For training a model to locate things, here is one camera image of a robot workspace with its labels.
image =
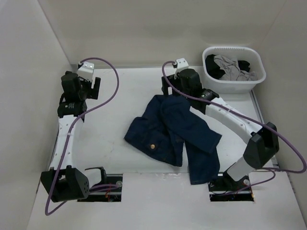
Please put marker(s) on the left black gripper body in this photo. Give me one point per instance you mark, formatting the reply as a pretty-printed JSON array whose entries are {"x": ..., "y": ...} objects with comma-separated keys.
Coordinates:
[{"x": 86, "y": 93}]

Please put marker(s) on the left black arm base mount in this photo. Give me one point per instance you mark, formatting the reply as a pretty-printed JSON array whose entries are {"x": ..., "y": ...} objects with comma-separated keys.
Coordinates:
[{"x": 108, "y": 190}]

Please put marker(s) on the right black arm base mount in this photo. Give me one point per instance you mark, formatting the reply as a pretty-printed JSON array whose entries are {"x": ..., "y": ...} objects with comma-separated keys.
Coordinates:
[{"x": 226, "y": 190}]

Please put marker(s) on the dark blue denim trousers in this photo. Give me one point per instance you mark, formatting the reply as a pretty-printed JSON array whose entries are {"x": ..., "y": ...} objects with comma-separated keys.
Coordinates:
[{"x": 167, "y": 128}]

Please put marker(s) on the grey crumpled garment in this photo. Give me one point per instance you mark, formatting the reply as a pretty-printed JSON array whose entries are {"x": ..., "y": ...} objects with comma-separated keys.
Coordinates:
[{"x": 234, "y": 70}]

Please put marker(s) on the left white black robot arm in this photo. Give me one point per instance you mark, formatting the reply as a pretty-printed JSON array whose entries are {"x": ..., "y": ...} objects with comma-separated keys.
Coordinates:
[{"x": 63, "y": 181}]

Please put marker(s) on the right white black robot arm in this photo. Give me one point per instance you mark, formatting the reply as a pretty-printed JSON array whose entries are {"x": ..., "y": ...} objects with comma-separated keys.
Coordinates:
[{"x": 261, "y": 139}]

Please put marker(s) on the white plastic laundry basket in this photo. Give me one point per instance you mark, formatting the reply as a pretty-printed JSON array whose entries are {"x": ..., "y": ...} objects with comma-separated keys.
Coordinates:
[{"x": 240, "y": 53}]

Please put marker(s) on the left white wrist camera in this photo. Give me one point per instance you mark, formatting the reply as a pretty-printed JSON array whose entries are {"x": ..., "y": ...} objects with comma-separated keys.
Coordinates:
[{"x": 86, "y": 68}]

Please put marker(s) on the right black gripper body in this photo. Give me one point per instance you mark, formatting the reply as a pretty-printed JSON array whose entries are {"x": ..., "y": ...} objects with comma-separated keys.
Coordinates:
[{"x": 176, "y": 80}]

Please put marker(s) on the black garment in basket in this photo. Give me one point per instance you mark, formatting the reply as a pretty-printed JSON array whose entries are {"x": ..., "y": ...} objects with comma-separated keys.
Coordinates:
[{"x": 212, "y": 68}]

